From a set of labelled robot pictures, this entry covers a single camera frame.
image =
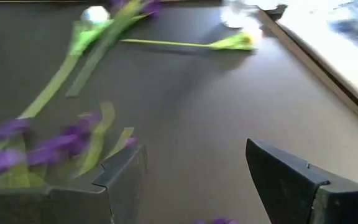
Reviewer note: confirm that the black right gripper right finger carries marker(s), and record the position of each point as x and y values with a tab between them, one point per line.
291	193

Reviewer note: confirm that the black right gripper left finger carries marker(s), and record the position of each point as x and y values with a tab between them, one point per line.
73	205

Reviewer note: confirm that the purple artificial flower bunch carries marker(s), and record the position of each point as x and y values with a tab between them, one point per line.
219	221
57	143
104	49

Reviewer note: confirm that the pale pink artificial tulip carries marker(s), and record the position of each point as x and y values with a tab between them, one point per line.
228	45

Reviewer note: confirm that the white artificial tulip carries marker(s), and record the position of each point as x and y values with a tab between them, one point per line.
85	37

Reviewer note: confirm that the round clear glass vase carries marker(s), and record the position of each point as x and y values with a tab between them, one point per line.
238	18

